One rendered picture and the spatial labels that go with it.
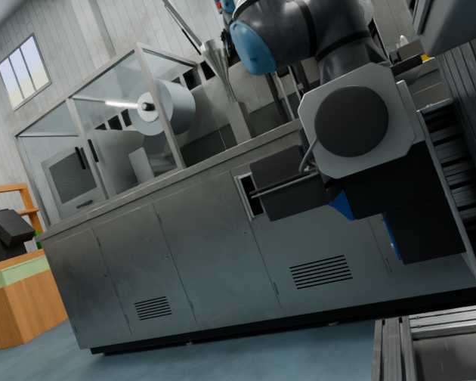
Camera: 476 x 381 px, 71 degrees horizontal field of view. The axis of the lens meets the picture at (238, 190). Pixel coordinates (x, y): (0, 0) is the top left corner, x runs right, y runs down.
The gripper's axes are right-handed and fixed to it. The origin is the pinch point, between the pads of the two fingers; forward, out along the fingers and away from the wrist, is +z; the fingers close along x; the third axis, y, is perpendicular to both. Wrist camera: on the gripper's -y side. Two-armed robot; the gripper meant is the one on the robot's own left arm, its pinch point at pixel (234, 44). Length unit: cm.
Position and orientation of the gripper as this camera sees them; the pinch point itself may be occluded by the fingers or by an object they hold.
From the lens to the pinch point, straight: 138.7
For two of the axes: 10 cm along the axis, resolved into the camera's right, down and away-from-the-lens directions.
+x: 9.8, -2.2, 0.0
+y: 2.2, 9.8, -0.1
